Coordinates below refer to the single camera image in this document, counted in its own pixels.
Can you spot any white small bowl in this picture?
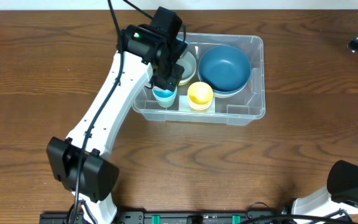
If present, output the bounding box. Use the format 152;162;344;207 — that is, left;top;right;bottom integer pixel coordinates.
181;68;196;80

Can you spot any light blue cup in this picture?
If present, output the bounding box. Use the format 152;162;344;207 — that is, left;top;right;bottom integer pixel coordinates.
152;89;177;101

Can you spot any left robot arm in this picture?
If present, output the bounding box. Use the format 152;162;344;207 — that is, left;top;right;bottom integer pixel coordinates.
46;7;188;223

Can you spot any pink cup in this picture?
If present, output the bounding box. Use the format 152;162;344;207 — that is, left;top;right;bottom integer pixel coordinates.
188;101;212;108

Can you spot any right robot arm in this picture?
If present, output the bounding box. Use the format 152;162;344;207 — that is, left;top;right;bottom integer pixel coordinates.
290;161;358;217

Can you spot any dark blue bowl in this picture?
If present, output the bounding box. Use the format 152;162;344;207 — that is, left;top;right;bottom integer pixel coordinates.
198;73;250;91
197;45;252;92

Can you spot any light grey small bowl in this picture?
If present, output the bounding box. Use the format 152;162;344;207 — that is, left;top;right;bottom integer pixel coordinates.
177;52;196;82

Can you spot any yellow small bowl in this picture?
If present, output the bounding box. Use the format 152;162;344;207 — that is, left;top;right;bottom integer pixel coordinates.
178;77;191;86

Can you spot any clear plastic storage container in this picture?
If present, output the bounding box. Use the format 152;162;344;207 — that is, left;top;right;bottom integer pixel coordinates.
132;32;266;126

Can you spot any yellow cup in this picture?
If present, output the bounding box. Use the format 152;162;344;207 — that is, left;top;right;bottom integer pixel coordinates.
187;82;214;105
190;106;211;113

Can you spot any beige large bowl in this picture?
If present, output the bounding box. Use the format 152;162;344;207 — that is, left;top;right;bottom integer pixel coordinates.
213;84;247;98

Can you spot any right black cable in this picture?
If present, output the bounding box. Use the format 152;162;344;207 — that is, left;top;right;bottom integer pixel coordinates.
237;201;354;224

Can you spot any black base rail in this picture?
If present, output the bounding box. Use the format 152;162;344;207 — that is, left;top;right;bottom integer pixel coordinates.
39;210;274;224

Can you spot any green cup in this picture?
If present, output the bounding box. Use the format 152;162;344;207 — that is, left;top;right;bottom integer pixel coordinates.
156;97;175;108

